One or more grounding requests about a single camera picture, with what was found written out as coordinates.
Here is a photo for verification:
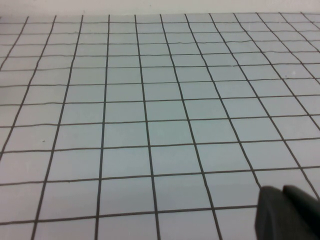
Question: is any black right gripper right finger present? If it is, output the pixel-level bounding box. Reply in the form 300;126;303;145
283;185;320;216

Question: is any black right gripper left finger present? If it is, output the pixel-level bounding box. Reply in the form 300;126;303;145
254;186;320;240

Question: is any white black-grid table cover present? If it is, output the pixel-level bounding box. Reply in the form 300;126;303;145
0;12;320;240

